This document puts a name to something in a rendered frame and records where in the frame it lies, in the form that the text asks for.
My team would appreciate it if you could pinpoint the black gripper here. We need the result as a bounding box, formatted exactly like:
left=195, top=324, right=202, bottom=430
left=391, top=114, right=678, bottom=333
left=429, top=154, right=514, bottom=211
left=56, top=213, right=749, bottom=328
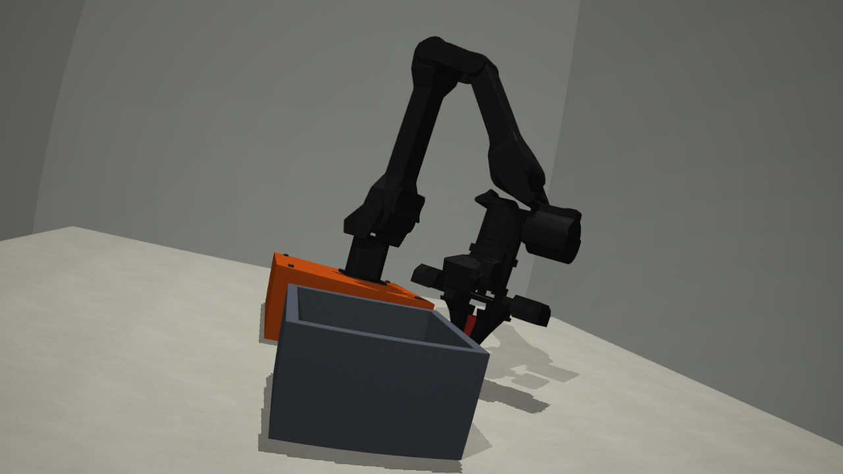
left=411, top=238, right=551, bottom=345

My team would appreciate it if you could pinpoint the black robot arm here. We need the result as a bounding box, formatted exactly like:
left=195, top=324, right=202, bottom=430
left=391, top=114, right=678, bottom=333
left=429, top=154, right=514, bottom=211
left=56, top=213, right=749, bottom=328
left=339, top=36, right=582, bottom=293

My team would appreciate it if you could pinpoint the dark red peg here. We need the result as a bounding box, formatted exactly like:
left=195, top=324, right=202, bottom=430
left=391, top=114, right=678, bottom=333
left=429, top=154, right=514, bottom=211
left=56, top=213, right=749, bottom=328
left=464, top=314, right=477, bottom=337

